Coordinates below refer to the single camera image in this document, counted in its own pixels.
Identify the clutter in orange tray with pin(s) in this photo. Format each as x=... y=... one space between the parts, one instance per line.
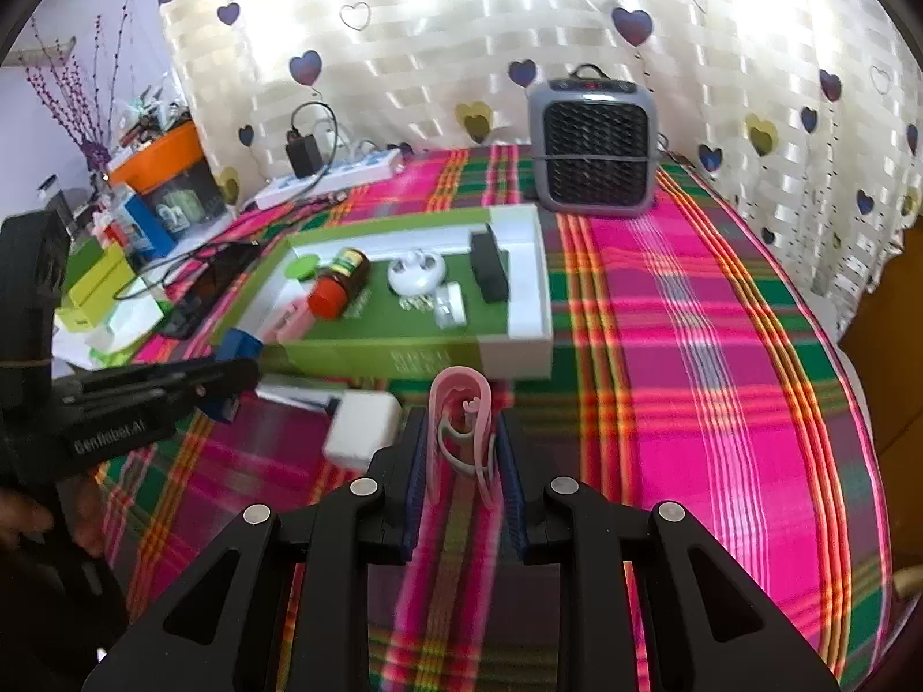
x=148 y=119

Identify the blue box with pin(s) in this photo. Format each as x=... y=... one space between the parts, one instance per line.
x=140 y=220

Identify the white flat device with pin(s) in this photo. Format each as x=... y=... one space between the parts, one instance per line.
x=299 y=396

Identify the white power strip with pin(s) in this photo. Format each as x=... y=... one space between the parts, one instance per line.
x=332 y=173

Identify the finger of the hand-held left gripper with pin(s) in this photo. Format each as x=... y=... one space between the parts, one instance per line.
x=239 y=344
x=180 y=382

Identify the green and white cardboard box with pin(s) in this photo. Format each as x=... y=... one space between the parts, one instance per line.
x=433 y=358

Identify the white square adapter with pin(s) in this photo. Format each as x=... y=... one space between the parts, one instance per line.
x=360 y=432

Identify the small clear plastic piece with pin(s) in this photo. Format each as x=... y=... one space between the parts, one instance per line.
x=417 y=302

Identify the pink plastic clip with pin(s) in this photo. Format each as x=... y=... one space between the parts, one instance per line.
x=438 y=447

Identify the heart print curtain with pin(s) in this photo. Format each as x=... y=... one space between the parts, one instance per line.
x=447 y=29

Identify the black rectangular device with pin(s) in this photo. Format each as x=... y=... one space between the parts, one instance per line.
x=489 y=263

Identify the white round case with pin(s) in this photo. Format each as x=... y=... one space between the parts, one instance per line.
x=417 y=272

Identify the pink white tube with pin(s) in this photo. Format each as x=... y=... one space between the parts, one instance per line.
x=288 y=318

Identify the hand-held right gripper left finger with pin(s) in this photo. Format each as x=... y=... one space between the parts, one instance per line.
x=415 y=476

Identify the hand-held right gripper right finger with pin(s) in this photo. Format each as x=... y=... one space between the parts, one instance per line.
x=513 y=490

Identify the wooden cabinet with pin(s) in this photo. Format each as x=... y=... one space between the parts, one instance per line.
x=887 y=411

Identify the orange tray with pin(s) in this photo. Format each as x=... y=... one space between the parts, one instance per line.
x=158 y=155

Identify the purple twig decoration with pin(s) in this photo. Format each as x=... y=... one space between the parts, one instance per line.
x=72 y=101

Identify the grey fan heater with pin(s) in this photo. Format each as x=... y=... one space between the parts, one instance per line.
x=595 y=151

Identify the black charger adapter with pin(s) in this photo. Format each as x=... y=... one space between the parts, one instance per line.
x=304 y=153

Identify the green round lid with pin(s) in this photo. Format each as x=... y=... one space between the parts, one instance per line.
x=301 y=268

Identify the lime green box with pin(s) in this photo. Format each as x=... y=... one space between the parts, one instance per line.
x=94 y=285

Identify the plaid tablecloth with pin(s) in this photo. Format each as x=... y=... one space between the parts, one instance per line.
x=685 y=375

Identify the person's left hand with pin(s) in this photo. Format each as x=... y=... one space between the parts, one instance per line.
x=25 y=515

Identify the white charger plug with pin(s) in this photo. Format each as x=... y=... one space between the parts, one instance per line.
x=448 y=306

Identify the brown jar with red lid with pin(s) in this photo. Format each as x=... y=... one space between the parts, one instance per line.
x=337 y=285

